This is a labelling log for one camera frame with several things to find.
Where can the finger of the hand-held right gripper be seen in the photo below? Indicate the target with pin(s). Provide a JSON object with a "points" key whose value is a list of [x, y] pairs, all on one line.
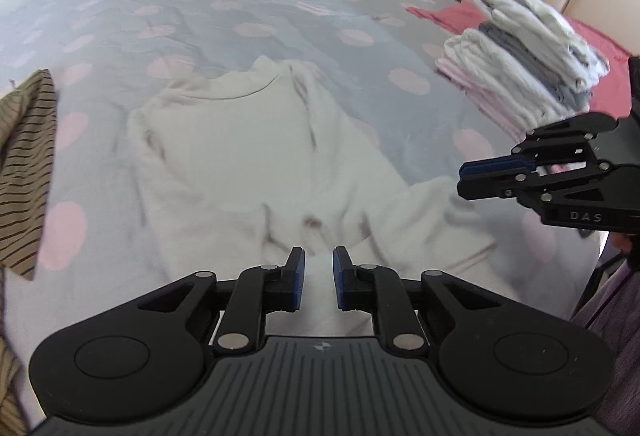
{"points": [[492, 167], [492, 187]]}

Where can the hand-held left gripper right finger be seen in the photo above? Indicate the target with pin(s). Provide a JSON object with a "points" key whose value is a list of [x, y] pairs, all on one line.
{"points": [[340, 278]]}

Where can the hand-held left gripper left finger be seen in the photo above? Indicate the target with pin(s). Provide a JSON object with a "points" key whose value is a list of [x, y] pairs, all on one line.
{"points": [[298, 278]]}

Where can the cream long-sleeve shirt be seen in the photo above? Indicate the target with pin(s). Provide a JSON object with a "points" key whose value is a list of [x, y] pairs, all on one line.
{"points": [[240, 141]]}

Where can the stack of folded clothes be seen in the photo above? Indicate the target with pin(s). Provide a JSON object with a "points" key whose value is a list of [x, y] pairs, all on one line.
{"points": [[520, 66]]}

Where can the person's right hand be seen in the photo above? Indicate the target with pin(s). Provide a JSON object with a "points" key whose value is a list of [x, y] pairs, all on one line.
{"points": [[622, 246]]}

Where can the coral pink cloth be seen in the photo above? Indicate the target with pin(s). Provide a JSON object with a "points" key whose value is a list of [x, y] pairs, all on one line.
{"points": [[612, 86]]}

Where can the purple fleece garment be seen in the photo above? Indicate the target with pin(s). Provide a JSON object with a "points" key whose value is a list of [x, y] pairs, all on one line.
{"points": [[615, 316]]}

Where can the brown striped garment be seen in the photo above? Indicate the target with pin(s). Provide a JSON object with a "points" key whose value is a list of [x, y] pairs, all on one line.
{"points": [[25, 166]]}

